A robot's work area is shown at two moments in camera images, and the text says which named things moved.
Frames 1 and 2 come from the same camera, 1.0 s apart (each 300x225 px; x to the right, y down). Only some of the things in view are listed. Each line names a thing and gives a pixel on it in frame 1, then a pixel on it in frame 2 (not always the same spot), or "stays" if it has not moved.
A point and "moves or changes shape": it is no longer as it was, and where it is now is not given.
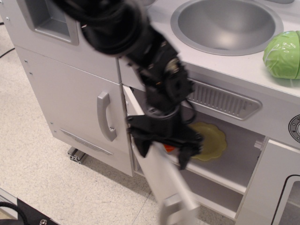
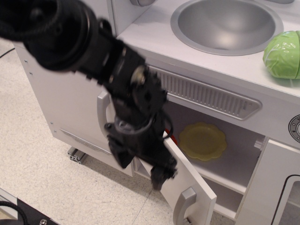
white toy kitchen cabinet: [249, 118] stays
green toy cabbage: [281, 55] stays
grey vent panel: [223, 101] stays
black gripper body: [165, 126] to [142, 124]
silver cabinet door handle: [183, 217] to [186, 198]
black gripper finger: [142, 144] to [123, 154]
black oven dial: [294, 127] stays
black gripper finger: [185, 153] to [160, 174]
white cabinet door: [164, 180] moves or changes shape
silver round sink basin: [227, 27] stays
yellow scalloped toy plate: [214, 141] stays
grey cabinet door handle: [103, 101] stays
